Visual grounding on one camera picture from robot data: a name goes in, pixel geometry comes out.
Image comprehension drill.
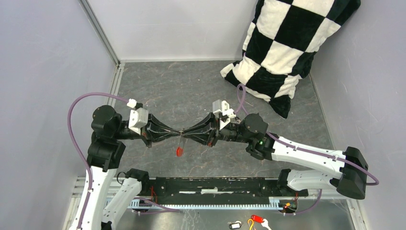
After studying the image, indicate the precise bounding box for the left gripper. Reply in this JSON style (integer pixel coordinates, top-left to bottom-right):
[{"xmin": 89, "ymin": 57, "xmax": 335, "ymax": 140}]
[{"xmin": 114, "ymin": 112, "xmax": 181, "ymax": 146}]

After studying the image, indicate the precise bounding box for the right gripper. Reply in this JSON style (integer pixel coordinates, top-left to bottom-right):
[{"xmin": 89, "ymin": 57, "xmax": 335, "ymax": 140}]
[{"xmin": 182, "ymin": 112, "xmax": 251, "ymax": 148}]

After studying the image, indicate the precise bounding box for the red key tag with keyring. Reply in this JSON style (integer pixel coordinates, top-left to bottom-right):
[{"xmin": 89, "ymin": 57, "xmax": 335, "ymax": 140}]
[{"xmin": 176, "ymin": 130, "xmax": 187, "ymax": 157}]

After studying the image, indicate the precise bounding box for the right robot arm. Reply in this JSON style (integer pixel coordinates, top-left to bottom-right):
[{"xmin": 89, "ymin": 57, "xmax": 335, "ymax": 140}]
[{"xmin": 182, "ymin": 113, "xmax": 368, "ymax": 200}]

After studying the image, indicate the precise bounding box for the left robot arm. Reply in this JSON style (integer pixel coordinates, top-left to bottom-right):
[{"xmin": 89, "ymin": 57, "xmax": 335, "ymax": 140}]
[{"xmin": 69, "ymin": 105, "xmax": 181, "ymax": 230}]

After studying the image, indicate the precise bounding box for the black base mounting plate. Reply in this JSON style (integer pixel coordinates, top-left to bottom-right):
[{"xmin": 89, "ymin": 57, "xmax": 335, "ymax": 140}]
[{"xmin": 139, "ymin": 177, "xmax": 309, "ymax": 205}]

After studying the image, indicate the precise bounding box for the red key tag bottom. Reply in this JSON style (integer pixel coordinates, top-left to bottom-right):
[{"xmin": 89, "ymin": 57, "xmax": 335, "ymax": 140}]
[{"xmin": 250, "ymin": 215, "xmax": 264, "ymax": 223}]

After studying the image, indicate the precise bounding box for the yellow carabiner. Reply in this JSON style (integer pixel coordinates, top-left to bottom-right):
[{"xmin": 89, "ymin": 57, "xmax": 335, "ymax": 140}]
[{"xmin": 247, "ymin": 218, "xmax": 255, "ymax": 230}]

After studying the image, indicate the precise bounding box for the black white checkered blanket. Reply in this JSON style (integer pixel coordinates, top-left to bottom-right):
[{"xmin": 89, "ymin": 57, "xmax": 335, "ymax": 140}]
[{"xmin": 220, "ymin": 0, "xmax": 361, "ymax": 119}]

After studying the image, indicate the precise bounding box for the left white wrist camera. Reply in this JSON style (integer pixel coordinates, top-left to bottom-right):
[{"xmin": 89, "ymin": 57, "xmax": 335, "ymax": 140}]
[{"xmin": 127, "ymin": 99, "xmax": 149, "ymax": 135}]

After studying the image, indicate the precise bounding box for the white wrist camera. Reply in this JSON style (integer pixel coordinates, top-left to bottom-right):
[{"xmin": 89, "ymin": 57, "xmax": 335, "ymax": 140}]
[
  {"xmin": 212, "ymin": 100, "xmax": 237, "ymax": 130},
  {"xmin": 127, "ymin": 99, "xmax": 149, "ymax": 135}
]

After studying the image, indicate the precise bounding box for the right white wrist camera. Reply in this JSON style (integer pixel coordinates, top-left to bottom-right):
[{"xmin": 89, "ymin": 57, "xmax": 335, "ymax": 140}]
[{"xmin": 212, "ymin": 100, "xmax": 237, "ymax": 130}]

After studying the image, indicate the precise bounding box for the white slotted cable duct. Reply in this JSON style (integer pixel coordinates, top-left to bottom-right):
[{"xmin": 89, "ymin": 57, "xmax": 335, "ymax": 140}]
[{"xmin": 128, "ymin": 199, "xmax": 282, "ymax": 211}]

